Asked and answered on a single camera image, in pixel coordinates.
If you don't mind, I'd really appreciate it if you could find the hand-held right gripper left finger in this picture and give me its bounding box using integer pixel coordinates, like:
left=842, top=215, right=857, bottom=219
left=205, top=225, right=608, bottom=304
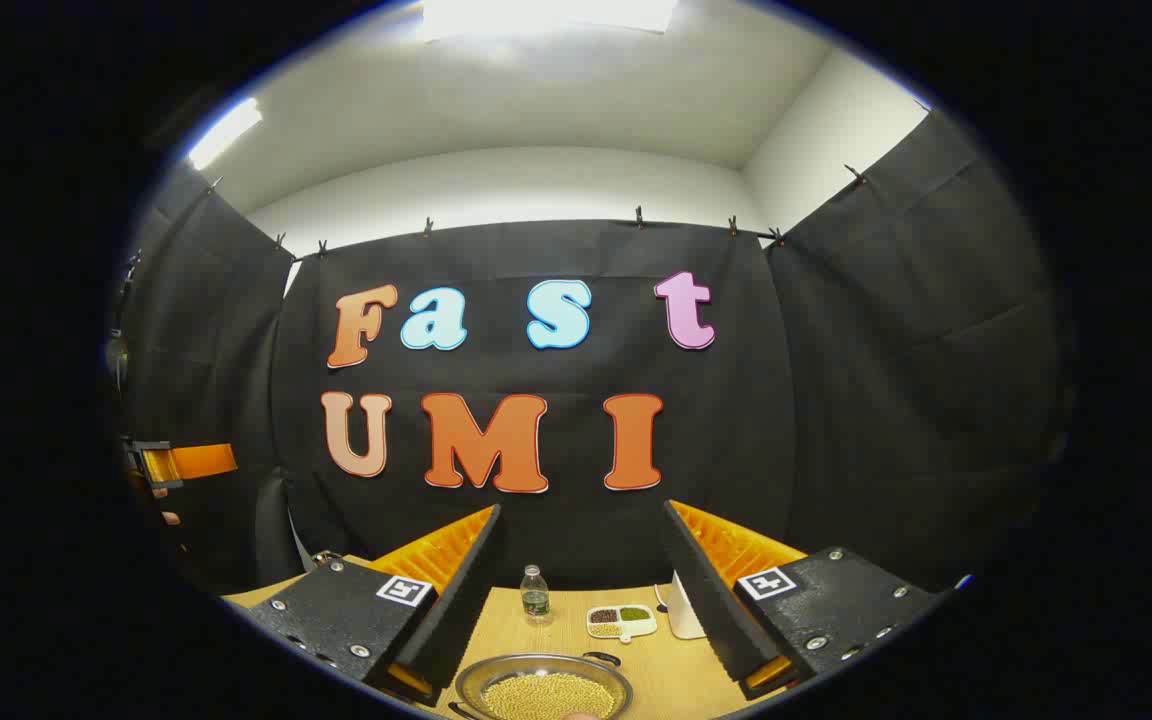
left=248, top=504, right=505, bottom=707

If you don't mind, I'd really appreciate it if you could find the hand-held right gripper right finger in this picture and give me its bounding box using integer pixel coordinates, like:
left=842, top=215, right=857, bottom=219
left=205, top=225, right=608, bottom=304
left=661, top=500, right=942, bottom=701

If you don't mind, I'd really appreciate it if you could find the stainless steel pot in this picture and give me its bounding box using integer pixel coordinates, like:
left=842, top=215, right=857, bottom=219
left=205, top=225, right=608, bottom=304
left=453, top=652, right=634, bottom=720

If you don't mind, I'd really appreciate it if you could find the white toaster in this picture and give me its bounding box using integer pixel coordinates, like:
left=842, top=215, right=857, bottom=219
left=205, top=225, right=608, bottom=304
left=669, top=570, right=707, bottom=641

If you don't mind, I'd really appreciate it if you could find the clear plastic water bottle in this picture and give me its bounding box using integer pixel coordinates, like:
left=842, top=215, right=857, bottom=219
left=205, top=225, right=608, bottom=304
left=521, top=565, right=552, bottom=627

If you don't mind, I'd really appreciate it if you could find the white divided bean dish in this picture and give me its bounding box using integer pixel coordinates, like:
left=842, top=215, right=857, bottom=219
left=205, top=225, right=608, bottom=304
left=586, top=604, right=659, bottom=643

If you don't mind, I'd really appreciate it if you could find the pile of soybeans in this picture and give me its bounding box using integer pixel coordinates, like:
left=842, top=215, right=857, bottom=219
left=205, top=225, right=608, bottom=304
left=481, top=672, right=617, bottom=720

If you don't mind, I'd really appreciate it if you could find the black backdrop cloth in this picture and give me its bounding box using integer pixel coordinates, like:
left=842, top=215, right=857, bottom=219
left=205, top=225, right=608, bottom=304
left=114, top=108, right=1072, bottom=593

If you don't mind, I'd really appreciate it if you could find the small ceiling light panel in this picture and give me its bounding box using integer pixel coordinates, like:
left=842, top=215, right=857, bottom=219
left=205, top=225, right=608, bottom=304
left=186, top=97, right=264, bottom=171

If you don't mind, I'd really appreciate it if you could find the large ceiling light panel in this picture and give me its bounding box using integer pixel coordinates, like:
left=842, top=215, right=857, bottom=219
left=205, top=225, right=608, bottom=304
left=416, top=0, right=679, bottom=43

